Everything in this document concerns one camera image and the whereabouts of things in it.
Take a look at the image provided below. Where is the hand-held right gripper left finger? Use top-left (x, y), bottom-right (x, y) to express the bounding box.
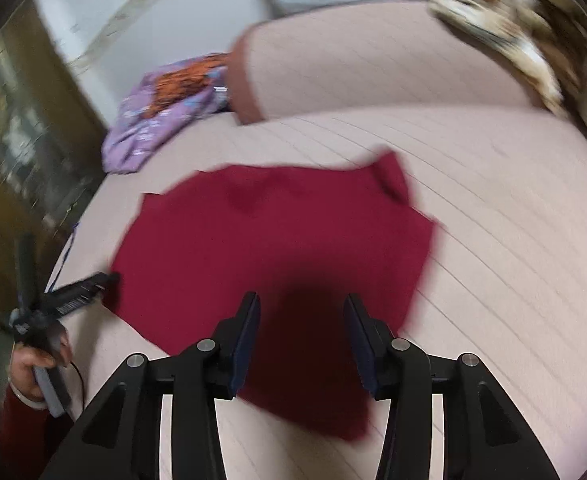
top-left (40, 291), bottom-right (262, 480)

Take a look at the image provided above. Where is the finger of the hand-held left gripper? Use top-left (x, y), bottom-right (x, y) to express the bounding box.
top-left (17, 234), bottom-right (39, 312)
top-left (48, 272), bottom-right (121, 318)

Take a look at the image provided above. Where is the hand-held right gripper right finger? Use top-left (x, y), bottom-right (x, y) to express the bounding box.
top-left (343, 294), bottom-right (561, 480)

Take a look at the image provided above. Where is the dark red shirt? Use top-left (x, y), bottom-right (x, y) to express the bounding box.
top-left (104, 150), bottom-right (441, 443)

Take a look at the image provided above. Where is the person's left forearm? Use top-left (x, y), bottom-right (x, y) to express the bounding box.
top-left (0, 387), bottom-right (76, 480)

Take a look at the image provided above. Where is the person's left hand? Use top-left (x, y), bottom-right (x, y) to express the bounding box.
top-left (9, 332), bottom-right (72, 403)

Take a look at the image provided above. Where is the wooden glass door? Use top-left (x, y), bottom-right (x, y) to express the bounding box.
top-left (0, 5), bottom-right (111, 301)

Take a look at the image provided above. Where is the purple floral cloth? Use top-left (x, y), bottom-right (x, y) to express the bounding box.
top-left (102, 52), bottom-right (231, 175)

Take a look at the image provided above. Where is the pink quilted bed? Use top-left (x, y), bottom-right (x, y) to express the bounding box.
top-left (38, 105), bottom-right (587, 480)

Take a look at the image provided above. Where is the orange black patterned cloth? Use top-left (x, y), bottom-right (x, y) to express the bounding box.
top-left (154, 56), bottom-right (225, 107)

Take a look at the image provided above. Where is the pink bolster pillow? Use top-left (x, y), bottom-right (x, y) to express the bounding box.
top-left (228, 0), bottom-right (574, 126)

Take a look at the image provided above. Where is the beige floral cloth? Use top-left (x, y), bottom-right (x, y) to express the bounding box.
top-left (428, 0), bottom-right (574, 116)

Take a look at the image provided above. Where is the black cable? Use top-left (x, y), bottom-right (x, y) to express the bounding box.
top-left (67, 359), bottom-right (88, 416)

